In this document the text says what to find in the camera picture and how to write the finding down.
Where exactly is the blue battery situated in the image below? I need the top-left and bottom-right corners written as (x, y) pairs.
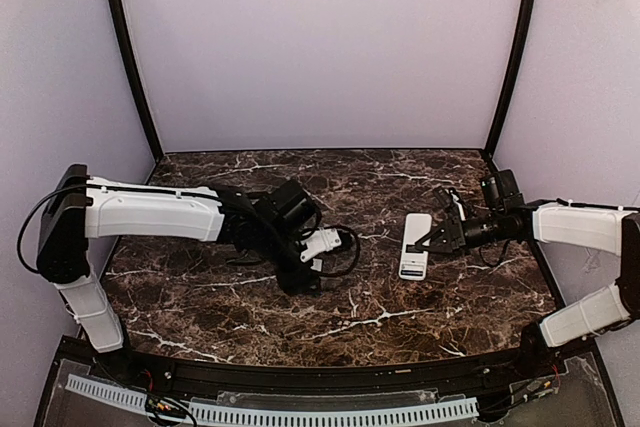
top-left (399, 269), bottom-right (426, 279)

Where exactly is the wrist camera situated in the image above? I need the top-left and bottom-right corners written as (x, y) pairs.
top-left (300, 227), bottom-right (353, 263)
top-left (433, 186), bottom-right (466, 220)

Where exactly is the white battery cover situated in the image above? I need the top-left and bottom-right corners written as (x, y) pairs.
top-left (311, 259), bottom-right (323, 272)

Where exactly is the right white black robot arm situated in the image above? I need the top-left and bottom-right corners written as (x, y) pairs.
top-left (399, 170), bottom-right (639, 377)

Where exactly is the left black frame post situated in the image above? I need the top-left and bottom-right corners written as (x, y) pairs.
top-left (107, 0), bottom-right (164, 163)

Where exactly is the black front rail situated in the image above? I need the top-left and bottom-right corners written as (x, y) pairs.
top-left (133, 349), bottom-right (522, 392)

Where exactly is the green circuit board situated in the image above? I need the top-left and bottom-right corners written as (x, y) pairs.
top-left (144, 394), bottom-right (187, 420)

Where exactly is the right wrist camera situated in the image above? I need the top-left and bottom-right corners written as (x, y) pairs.
top-left (433, 186), bottom-right (466, 220)

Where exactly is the white slotted cable duct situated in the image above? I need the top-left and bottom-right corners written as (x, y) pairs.
top-left (65, 374), bottom-right (479, 426)

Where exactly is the black frame post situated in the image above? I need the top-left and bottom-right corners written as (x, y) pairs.
top-left (482, 0), bottom-right (535, 164)
top-left (107, 0), bottom-right (164, 163)

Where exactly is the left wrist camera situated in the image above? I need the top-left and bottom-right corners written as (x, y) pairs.
top-left (300, 227), bottom-right (353, 263)

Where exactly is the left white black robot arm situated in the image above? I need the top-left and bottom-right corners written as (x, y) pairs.
top-left (31, 164), bottom-right (342, 354)

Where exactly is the white remote control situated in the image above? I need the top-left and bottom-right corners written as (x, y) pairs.
top-left (398, 213), bottom-right (432, 281)

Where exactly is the right black frame post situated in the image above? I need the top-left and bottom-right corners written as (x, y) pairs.
top-left (482, 0), bottom-right (535, 164)

